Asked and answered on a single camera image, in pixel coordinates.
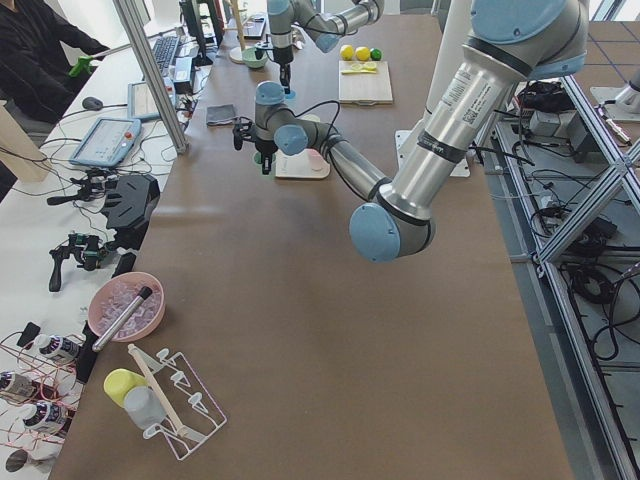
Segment pale yellow cup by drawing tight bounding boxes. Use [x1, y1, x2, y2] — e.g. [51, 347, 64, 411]
[301, 114, 322, 122]

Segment grey cloth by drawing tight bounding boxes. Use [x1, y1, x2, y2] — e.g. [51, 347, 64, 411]
[205, 104, 237, 126]

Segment beige rabbit tray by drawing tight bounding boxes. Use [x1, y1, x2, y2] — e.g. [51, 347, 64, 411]
[275, 149, 331, 180]

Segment black stand plate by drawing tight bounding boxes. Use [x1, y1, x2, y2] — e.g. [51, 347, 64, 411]
[100, 174, 160, 251]

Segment white wire cup rack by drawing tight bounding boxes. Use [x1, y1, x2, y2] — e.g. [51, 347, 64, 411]
[137, 346, 228, 461]

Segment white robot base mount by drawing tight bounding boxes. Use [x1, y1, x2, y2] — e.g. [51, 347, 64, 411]
[394, 127, 470, 178]

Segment pale green bowl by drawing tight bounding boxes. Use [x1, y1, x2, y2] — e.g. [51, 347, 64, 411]
[242, 47, 268, 69]

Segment whole yellow lemon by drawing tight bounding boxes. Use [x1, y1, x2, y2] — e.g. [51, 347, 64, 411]
[354, 46, 371, 62]
[340, 45, 355, 61]

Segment blue teach pendant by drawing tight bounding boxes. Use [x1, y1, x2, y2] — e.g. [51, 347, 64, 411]
[69, 117, 141, 168]

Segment computer mouse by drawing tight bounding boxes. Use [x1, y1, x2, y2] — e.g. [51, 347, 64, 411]
[82, 96, 104, 111]

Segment clear plastic cup on rack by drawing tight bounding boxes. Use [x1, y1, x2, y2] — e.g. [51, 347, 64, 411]
[123, 386, 167, 430]

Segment pink cup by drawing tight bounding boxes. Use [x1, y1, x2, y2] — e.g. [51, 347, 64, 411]
[306, 149, 330, 175]

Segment aluminium frame post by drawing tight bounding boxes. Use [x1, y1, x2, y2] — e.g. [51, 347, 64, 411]
[113, 0, 188, 155]

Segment yellow plastic knife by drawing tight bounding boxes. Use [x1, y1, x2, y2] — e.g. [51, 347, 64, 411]
[340, 69, 378, 75]

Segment black keyboard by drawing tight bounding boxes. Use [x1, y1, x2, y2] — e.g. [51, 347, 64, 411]
[152, 36, 180, 76]

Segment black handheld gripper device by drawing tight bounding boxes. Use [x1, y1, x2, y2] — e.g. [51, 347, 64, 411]
[48, 233, 115, 292]

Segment wooden rack handle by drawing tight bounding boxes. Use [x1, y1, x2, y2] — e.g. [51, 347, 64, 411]
[127, 344, 188, 438]

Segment seated person in black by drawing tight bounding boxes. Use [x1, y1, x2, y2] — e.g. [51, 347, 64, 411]
[1, 1, 108, 124]

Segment wooden cutting board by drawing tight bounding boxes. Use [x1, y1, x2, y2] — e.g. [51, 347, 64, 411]
[338, 61, 393, 105]

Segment yellow cup on rack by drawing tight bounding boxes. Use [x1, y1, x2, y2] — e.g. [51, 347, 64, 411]
[103, 368, 148, 407]

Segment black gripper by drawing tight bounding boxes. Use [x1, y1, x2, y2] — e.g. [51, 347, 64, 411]
[232, 116, 278, 175]
[255, 41, 294, 90]

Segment pink bowl of ice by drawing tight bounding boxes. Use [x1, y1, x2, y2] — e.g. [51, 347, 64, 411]
[88, 272, 166, 343]

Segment green lime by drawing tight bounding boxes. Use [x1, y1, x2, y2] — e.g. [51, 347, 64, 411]
[370, 48, 382, 61]

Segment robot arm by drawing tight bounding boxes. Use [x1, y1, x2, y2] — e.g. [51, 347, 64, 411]
[233, 1, 589, 262]
[256, 0, 385, 94]

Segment metal scoop handle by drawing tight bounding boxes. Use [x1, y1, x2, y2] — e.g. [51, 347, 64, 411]
[92, 286, 153, 353]

